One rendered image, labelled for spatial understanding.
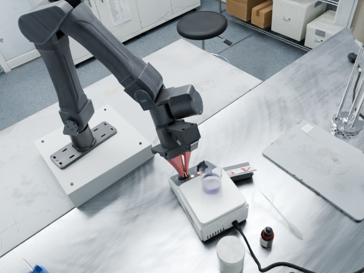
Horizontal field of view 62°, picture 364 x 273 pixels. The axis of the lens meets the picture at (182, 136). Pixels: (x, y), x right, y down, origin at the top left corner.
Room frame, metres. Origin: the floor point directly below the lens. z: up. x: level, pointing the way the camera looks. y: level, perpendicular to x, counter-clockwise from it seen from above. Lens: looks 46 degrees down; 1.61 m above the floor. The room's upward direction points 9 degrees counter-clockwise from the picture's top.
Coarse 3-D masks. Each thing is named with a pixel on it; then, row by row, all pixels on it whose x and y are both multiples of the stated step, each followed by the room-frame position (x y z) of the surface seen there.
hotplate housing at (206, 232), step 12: (168, 180) 0.49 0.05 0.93; (180, 192) 0.42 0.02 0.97; (192, 216) 0.35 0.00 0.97; (228, 216) 0.34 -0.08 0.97; (240, 216) 0.35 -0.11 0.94; (204, 228) 0.32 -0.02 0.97; (216, 228) 0.33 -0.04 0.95; (228, 228) 0.34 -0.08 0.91; (240, 228) 0.32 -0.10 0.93; (204, 240) 0.31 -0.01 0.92
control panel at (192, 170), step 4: (188, 168) 0.52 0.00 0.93; (192, 168) 0.51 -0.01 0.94; (196, 168) 0.51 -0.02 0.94; (188, 172) 0.50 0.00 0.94; (192, 172) 0.49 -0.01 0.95; (196, 172) 0.49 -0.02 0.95; (172, 176) 0.50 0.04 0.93; (176, 176) 0.50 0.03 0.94; (196, 176) 0.47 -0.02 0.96; (172, 180) 0.48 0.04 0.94; (176, 180) 0.47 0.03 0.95; (180, 180) 0.47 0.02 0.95; (184, 180) 0.46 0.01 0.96; (188, 180) 0.46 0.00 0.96; (176, 184) 0.45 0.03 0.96; (180, 184) 0.45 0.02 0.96
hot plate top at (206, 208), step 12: (192, 180) 0.44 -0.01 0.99; (228, 180) 0.42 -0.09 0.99; (192, 192) 0.40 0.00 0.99; (228, 192) 0.39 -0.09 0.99; (240, 192) 0.38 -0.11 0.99; (192, 204) 0.37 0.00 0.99; (204, 204) 0.37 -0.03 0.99; (216, 204) 0.36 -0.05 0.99; (228, 204) 0.36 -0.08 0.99; (240, 204) 0.35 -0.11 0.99; (204, 216) 0.34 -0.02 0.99; (216, 216) 0.33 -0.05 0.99
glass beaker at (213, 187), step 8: (208, 160) 0.43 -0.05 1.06; (216, 160) 0.43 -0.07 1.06; (200, 168) 0.42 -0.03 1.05; (208, 168) 0.43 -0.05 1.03; (216, 168) 0.43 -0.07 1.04; (200, 176) 0.40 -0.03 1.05; (208, 184) 0.39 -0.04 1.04; (216, 184) 0.38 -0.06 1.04; (208, 192) 0.39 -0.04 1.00; (216, 192) 0.38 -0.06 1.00
